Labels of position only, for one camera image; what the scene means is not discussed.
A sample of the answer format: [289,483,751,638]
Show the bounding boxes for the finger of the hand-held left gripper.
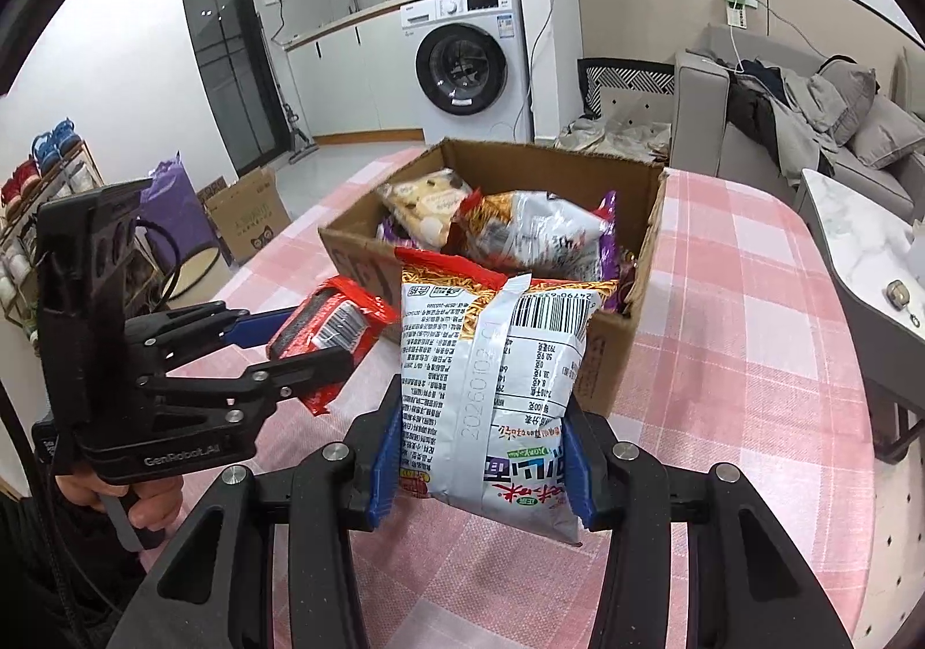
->
[134,346,360,420]
[124,301,299,370]

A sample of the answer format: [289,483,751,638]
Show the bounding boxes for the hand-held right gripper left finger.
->
[126,392,406,649]

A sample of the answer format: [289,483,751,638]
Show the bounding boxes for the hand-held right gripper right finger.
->
[564,396,854,649]

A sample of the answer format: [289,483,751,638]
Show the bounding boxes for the red black noodle packet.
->
[266,275,402,417]

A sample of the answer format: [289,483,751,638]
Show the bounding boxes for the white noodle packet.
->
[394,248,604,545]
[452,190,615,281]

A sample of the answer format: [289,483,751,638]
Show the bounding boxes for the person's left forearm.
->
[0,490,146,649]

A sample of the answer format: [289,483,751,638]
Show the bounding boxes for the person's left hand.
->
[54,472,187,536]

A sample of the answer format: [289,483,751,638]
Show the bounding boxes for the round tan stool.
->
[162,244,225,303]

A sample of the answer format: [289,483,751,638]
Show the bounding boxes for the brown cardboard box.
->
[197,166,291,267]

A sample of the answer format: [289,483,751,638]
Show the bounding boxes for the purple bag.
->
[137,150,218,267]

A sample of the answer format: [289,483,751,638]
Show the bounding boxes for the shoe rack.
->
[0,139,106,339]

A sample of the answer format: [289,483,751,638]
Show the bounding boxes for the red shoes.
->
[0,158,43,202]

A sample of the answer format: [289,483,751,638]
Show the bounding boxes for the blue shoes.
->
[32,118,82,162]

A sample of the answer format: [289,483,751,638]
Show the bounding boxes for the cookie packet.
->
[376,168,474,249]

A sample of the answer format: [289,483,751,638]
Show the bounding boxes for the pink checked tablecloth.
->
[169,147,879,649]

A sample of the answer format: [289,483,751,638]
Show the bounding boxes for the purple snack packet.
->
[594,190,624,314]

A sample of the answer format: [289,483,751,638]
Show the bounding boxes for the kitchen counter with cabinets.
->
[285,0,427,148]

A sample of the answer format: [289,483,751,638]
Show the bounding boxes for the black glass door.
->
[175,0,286,169]

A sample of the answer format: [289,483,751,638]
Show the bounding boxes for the white washing machine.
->
[399,0,534,140]

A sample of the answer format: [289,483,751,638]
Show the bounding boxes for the crumpled grey sheet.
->
[553,114,673,160]

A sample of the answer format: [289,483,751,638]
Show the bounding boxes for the grey sofa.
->
[672,24,925,224]

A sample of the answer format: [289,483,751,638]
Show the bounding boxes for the marble coffee table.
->
[795,168,925,462]

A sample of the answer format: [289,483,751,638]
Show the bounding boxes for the dark jacket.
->
[726,60,796,177]

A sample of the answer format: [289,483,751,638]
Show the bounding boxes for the black white patterned panel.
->
[576,58,676,123]

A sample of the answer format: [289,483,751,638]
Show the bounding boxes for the grey garment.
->
[773,71,846,177]

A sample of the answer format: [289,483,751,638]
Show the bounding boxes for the grey pillow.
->
[847,91,925,169]
[816,58,879,148]

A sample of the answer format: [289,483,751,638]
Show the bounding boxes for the metal ball keychain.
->
[885,279,922,325]

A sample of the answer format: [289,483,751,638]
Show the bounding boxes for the wall socket with green plug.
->
[719,0,760,32]

